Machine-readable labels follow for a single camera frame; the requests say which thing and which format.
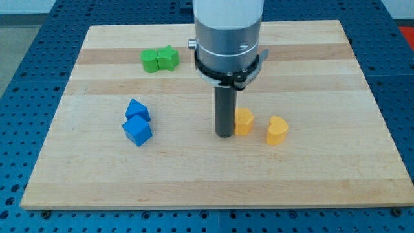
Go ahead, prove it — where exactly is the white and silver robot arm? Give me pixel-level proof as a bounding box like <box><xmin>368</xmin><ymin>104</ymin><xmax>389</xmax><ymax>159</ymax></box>
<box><xmin>188</xmin><ymin>0</ymin><xmax>268</xmax><ymax>91</ymax></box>

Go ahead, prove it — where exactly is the blue cube block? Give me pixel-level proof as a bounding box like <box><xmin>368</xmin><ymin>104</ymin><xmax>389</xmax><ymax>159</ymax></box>
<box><xmin>122</xmin><ymin>115</ymin><xmax>153</xmax><ymax>146</ymax></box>

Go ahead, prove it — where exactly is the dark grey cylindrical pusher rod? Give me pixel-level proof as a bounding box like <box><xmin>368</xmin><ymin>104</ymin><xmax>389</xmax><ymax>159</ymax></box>
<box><xmin>214</xmin><ymin>87</ymin><xmax>237</xmax><ymax>138</ymax></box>

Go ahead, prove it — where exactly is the wooden board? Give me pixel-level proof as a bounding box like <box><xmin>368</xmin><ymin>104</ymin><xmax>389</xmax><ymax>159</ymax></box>
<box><xmin>20</xmin><ymin>20</ymin><xmax>413</xmax><ymax>210</ymax></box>

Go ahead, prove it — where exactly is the yellow hexagon block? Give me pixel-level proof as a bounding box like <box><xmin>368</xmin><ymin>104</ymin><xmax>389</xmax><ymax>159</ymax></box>
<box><xmin>234</xmin><ymin>108</ymin><xmax>254</xmax><ymax>135</ymax></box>

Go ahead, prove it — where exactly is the yellow heart block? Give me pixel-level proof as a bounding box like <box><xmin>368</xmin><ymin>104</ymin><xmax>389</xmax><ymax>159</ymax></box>
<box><xmin>265</xmin><ymin>116</ymin><xmax>289</xmax><ymax>146</ymax></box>

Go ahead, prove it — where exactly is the green round block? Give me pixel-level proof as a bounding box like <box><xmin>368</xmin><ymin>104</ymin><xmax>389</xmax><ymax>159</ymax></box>
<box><xmin>140</xmin><ymin>49</ymin><xmax>159</xmax><ymax>73</ymax></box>

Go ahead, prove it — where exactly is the blue triangular block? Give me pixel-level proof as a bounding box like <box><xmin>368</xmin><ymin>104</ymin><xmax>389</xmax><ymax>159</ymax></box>
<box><xmin>125</xmin><ymin>99</ymin><xmax>151</xmax><ymax>122</ymax></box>

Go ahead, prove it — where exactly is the green star block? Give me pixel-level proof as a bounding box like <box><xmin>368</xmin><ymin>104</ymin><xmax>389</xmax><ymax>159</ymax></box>
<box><xmin>157</xmin><ymin>45</ymin><xmax>180</xmax><ymax>71</ymax></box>

